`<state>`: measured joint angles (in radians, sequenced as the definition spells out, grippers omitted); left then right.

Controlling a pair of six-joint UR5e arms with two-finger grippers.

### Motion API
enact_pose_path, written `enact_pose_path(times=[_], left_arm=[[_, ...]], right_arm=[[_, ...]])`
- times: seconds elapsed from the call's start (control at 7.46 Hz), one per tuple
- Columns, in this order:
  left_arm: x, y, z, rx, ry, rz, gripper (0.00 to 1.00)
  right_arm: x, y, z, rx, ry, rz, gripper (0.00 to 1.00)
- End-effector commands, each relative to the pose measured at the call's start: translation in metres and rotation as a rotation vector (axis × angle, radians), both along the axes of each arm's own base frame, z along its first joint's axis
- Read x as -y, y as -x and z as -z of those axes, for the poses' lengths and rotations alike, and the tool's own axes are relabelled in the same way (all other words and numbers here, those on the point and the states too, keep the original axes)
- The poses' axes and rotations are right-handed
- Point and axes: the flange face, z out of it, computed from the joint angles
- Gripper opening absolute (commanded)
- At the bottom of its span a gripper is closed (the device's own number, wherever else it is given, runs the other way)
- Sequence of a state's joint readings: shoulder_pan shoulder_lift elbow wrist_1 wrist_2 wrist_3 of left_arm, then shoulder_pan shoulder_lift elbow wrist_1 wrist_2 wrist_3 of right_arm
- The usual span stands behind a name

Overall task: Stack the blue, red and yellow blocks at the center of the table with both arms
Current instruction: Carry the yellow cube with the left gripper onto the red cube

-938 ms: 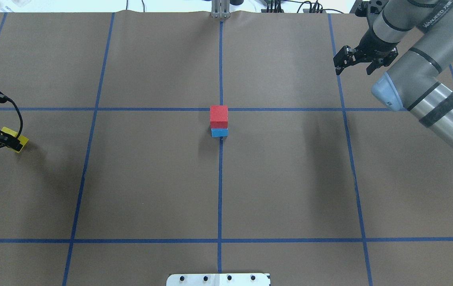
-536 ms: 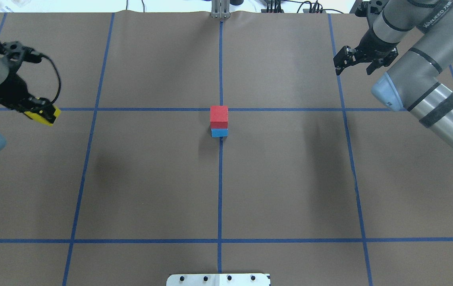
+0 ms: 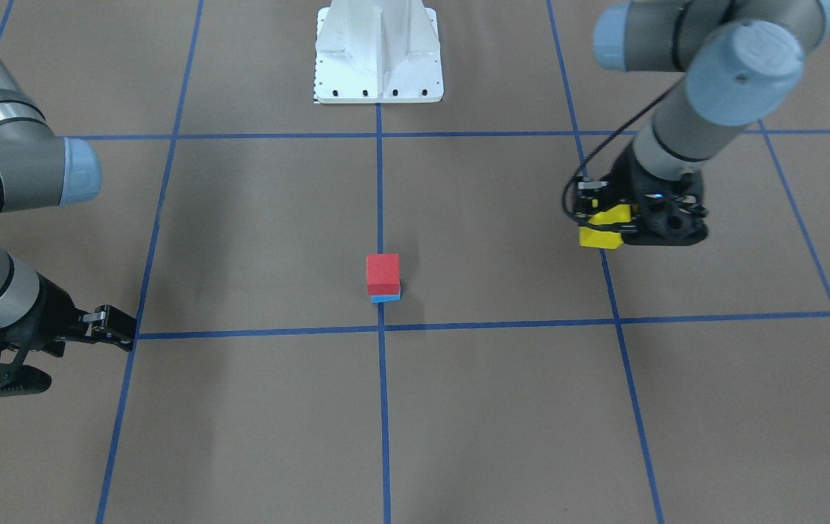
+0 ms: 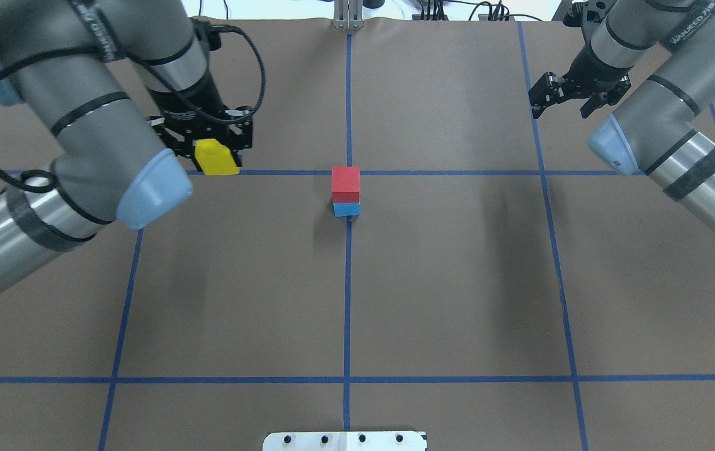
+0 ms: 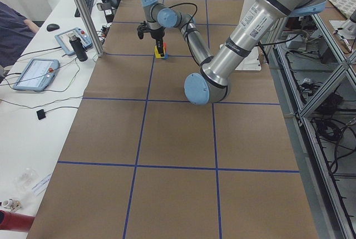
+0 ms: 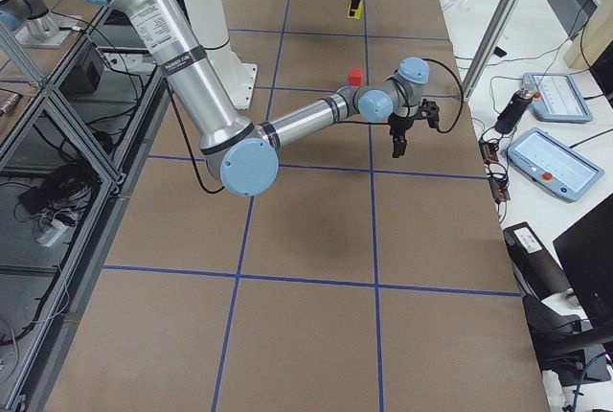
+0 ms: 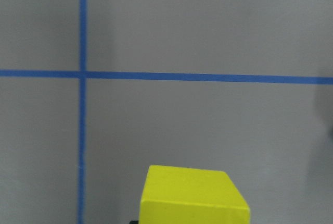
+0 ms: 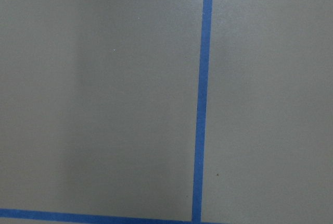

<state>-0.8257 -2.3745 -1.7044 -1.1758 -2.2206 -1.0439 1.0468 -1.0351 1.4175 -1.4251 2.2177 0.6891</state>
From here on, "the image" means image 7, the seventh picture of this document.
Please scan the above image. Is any yellow wooden block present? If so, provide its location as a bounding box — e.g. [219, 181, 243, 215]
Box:
[138, 165, 251, 223]

